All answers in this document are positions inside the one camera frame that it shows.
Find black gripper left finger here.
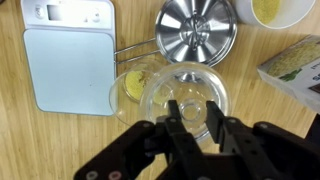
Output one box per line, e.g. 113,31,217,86
73,99,209,180

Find small glass jar yellow grains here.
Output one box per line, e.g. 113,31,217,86
108,62,169,128

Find couscous cardboard box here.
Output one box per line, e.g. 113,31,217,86
256,34,320,115

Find white digital kitchen scale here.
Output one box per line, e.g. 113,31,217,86
19,0,118,117

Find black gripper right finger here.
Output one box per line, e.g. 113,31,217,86
205,100,320,180

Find white mug with yellow grains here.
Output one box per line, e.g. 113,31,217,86
233,0,317,31

